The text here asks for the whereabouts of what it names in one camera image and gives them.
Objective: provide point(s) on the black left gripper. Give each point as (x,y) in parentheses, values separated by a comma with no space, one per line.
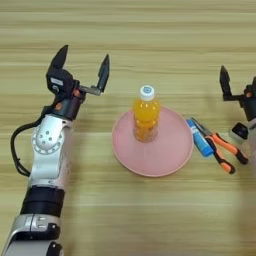
(68,106)

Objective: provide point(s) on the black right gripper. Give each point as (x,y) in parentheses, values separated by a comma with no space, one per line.
(250,103)

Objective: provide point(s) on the orange juice bottle white cap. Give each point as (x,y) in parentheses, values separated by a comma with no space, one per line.
(146,115)

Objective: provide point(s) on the pink round plate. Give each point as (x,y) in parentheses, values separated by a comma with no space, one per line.
(166,153)

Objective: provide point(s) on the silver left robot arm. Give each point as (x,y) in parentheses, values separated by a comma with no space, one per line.
(46,156)

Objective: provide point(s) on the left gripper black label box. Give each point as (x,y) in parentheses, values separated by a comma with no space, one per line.
(60,82)

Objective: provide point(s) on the small black white cube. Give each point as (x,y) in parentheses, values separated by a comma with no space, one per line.
(240,130)

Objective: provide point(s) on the blue glue stick tube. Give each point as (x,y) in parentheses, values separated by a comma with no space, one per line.
(200,138)

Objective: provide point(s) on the orange black needle-nose pliers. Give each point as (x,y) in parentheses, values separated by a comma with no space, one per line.
(223,146)

